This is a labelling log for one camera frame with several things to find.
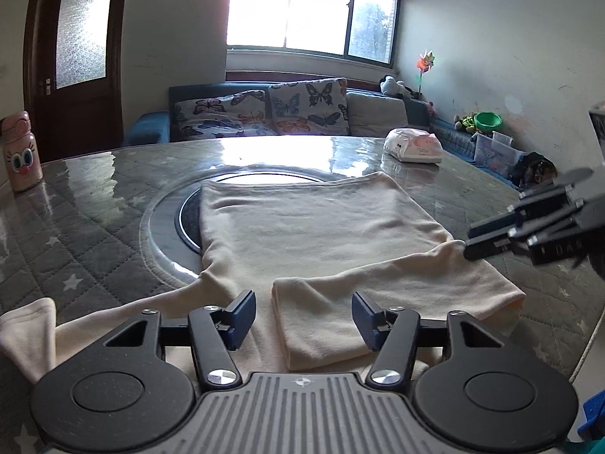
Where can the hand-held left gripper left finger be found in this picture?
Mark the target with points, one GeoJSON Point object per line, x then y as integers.
{"type": "Point", "coordinates": [242, 314]}

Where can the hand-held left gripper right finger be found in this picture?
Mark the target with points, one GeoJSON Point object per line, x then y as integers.
{"type": "Point", "coordinates": [366, 314]}

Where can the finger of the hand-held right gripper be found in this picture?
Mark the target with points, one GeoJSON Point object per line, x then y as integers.
{"type": "Point", "coordinates": [487, 247]}
{"type": "Point", "coordinates": [491, 224]}

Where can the cream long-sleeve shirt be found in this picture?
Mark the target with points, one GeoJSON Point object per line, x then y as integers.
{"type": "Point", "coordinates": [307, 227]}

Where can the dark bag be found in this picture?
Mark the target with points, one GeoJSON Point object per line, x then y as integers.
{"type": "Point", "coordinates": [534, 170]}

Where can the clear plastic storage box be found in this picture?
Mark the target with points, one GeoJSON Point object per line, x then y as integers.
{"type": "Point", "coordinates": [494, 156]}

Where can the blue quilted bench cover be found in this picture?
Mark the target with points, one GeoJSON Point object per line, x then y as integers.
{"type": "Point", "coordinates": [453, 139]}

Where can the green plastic bowl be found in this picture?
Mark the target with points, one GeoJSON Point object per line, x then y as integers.
{"type": "Point", "coordinates": [488, 122]}

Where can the green plush toy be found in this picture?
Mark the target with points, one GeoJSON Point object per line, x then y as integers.
{"type": "Point", "coordinates": [467, 123]}

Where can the round glass turntable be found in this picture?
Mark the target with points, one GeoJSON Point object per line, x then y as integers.
{"type": "Point", "coordinates": [165, 236]}

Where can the white wet wipes packet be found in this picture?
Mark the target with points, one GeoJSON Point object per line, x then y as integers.
{"type": "Point", "coordinates": [411, 145]}

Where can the plain beige cushion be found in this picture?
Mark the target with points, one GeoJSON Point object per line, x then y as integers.
{"type": "Point", "coordinates": [376, 116]}

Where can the panda plush toy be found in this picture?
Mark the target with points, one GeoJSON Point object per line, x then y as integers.
{"type": "Point", "coordinates": [391, 86]}

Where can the colourful pinwheel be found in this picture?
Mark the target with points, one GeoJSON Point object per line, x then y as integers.
{"type": "Point", "coordinates": [425, 64]}

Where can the blue plastic object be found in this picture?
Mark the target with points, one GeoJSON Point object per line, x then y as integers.
{"type": "Point", "coordinates": [594, 418]}

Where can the wide butterfly print cushion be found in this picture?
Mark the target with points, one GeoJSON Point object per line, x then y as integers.
{"type": "Point", "coordinates": [217, 113]}

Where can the dark blue sofa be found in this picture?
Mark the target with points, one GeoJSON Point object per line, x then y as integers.
{"type": "Point", "coordinates": [146, 125]}

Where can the square butterfly print cushion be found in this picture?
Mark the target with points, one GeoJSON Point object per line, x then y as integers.
{"type": "Point", "coordinates": [307, 106]}

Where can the pink cartoon water bottle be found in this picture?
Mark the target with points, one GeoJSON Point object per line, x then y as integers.
{"type": "Point", "coordinates": [21, 158]}

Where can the dark wooden glass-panel door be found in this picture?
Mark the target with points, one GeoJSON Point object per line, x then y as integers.
{"type": "Point", "coordinates": [42, 118]}

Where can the large window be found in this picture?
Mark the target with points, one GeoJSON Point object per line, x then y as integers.
{"type": "Point", "coordinates": [312, 9]}

